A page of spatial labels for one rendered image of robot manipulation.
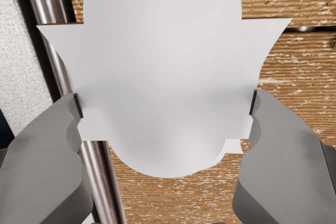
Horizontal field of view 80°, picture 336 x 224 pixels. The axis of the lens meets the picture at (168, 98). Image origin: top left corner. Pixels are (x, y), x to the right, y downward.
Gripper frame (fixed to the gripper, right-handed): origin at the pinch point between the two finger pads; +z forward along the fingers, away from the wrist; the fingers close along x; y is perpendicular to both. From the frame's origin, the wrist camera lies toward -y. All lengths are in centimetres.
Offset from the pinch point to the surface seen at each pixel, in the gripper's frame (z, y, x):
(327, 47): 11.9, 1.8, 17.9
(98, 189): 12.7, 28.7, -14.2
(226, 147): 9.0, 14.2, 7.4
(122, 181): 11.2, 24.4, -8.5
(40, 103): 13.8, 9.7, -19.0
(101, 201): 12.6, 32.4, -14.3
